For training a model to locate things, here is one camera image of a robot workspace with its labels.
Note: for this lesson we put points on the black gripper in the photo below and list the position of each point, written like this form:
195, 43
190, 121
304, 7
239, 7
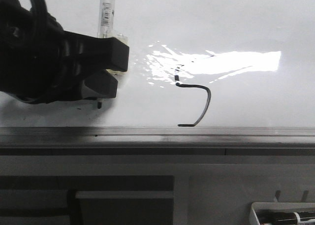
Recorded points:
39, 59

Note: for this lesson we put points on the black whiteboard marker with tape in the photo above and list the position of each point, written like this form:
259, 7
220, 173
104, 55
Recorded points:
106, 30

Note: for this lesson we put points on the dark cabinet panel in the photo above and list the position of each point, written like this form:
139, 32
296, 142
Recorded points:
86, 200

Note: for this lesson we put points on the white tray with markers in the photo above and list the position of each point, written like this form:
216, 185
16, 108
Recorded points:
282, 213

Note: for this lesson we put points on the grey aluminium whiteboard frame rail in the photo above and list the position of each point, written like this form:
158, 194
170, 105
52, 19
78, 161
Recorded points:
243, 141

